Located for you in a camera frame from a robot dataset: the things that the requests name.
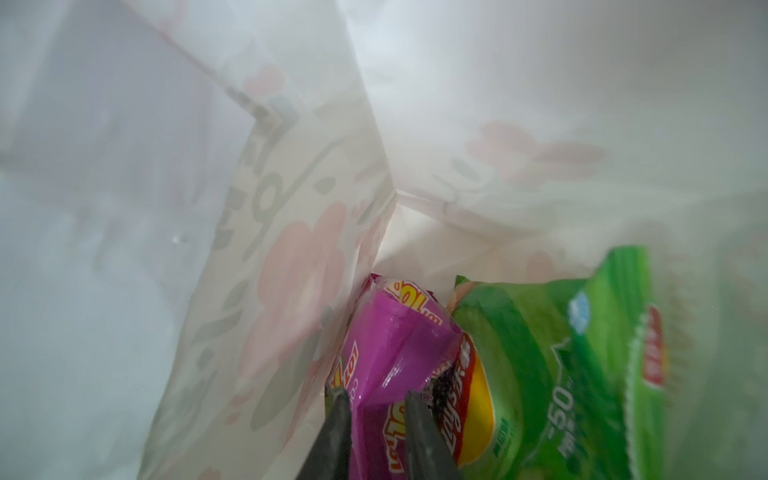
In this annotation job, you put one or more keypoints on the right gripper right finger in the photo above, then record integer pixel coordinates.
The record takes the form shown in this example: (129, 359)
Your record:
(428, 457)

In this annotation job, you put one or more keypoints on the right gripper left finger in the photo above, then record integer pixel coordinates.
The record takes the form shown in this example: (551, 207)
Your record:
(329, 456)

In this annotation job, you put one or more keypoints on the purple Lotte gummy bag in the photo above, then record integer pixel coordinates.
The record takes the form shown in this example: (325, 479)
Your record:
(399, 339)

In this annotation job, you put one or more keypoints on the green Lays chips bag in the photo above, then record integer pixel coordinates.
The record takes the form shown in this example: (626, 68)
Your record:
(559, 380)

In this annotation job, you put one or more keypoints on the white floral paper bag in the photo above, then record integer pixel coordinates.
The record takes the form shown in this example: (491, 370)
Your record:
(193, 191)

